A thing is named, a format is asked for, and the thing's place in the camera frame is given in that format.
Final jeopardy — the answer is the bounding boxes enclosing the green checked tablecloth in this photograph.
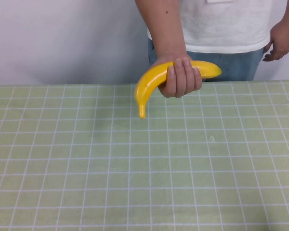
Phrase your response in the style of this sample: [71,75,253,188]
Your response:
[0,80,289,231]

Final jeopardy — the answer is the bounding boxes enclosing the person's right forearm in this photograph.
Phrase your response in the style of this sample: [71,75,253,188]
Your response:
[134,0,188,60]

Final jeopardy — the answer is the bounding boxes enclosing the person's right hand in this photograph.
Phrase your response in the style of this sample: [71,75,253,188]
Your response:
[150,51,203,99]

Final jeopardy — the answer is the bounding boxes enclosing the yellow plastic banana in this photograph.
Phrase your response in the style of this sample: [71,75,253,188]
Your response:
[134,60,223,120]

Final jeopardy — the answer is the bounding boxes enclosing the white t-shirt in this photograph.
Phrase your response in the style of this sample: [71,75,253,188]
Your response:
[147,0,289,54]

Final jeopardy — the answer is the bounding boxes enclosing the person's left hand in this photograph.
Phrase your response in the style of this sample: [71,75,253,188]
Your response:
[262,21,289,62]

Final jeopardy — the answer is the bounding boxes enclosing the blue jeans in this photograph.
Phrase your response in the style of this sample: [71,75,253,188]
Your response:
[147,37,265,82]

